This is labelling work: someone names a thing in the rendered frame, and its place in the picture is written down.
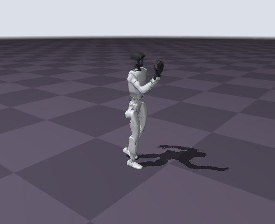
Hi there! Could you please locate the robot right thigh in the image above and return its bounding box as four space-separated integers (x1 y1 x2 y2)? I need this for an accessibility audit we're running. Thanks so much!
125 107 140 142

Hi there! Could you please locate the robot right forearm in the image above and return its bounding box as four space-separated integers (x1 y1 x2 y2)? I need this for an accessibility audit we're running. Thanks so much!
140 77 160 93

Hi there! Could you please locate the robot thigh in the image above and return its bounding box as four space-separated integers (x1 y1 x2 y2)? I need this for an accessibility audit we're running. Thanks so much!
138 102 148 134
125 107 140 142

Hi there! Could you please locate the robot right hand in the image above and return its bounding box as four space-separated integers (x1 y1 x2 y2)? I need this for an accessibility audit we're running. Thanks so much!
153 60 164 80

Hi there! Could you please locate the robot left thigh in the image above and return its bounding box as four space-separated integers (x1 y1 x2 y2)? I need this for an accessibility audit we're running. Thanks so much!
138 102 148 134

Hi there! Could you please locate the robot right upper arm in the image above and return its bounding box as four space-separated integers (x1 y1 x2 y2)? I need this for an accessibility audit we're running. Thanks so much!
127 73 148 94

